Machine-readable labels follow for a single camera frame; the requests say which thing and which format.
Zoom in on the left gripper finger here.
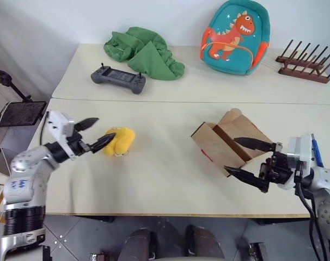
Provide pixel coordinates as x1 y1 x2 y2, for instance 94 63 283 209
90 132 118 154
74 117 100 133

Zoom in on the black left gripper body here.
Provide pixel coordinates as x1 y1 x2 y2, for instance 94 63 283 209
66 132 94 158

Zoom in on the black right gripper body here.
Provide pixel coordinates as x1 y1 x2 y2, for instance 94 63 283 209
259 141 295 184

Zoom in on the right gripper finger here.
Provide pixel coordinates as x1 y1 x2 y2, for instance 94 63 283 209
224 165 271 194
233 136 275 153

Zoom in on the yellow plush item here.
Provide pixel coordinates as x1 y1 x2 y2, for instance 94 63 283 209
103 126 136 158

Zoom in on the brown cardboard box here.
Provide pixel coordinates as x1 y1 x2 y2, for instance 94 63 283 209
191 108 275 179

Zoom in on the red tape strip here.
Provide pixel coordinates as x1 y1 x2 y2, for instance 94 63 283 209
200 148 213 162

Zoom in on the grey handheld remote controller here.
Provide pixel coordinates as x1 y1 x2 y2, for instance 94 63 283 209
90 63 148 96

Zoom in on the dark rounded shape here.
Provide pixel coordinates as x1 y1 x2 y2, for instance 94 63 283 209
123 227 158 261
185 225 226 261

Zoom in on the black tablet stand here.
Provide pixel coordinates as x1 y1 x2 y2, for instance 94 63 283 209
0 59 33 169

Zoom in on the dark wooden peg rack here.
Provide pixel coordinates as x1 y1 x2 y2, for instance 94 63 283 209
275 39 330 84

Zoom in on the green cloth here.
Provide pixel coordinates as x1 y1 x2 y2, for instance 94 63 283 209
103 26 186 82

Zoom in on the teal dinosaur backpack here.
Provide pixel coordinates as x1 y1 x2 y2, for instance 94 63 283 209
199 0 272 78

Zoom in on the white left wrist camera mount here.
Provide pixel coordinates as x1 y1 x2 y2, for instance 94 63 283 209
44 110 76 160

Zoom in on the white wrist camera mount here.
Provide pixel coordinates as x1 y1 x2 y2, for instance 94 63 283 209
276 133 315 191
44 110 76 160

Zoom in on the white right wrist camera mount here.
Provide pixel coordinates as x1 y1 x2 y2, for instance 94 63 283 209
276 133 315 191

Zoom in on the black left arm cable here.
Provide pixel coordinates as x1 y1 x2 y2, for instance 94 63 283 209
39 110 50 147

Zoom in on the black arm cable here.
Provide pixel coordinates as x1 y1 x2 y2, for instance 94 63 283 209
39 110 50 147
294 160 330 261

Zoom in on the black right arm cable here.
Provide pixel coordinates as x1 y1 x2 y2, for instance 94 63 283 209
294 160 330 261

